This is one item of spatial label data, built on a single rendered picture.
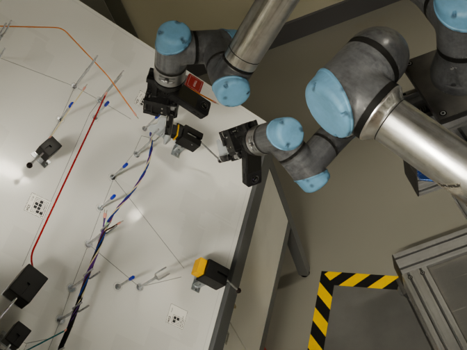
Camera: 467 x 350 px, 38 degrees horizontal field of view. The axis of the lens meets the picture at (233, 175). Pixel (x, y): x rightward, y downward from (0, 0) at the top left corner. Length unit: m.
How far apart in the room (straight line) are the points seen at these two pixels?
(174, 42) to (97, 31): 0.47
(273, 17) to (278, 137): 0.29
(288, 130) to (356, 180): 1.51
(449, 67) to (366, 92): 0.47
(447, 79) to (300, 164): 0.39
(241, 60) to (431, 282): 1.28
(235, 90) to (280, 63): 2.22
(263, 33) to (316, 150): 0.34
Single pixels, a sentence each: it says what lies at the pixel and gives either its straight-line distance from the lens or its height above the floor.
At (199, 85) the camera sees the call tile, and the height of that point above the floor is 1.10.
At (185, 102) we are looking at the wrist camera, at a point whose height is 1.28.
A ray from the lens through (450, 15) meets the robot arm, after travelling 1.51.
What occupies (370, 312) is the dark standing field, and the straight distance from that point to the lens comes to 2.63.
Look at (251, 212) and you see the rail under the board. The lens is 1.88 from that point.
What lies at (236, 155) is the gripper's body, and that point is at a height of 1.11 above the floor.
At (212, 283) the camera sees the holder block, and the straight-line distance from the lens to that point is 1.64.
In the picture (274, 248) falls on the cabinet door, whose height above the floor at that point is 0.48.
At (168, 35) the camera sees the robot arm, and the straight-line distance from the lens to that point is 1.48.
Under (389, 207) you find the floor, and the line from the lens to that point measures 2.87.
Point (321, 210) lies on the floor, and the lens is 2.91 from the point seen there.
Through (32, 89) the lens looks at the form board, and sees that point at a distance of 1.73.
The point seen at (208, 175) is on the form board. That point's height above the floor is 0.98.
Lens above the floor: 2.32
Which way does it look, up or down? 48 degrees down
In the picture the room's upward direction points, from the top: 23 degrees counter-clockwise
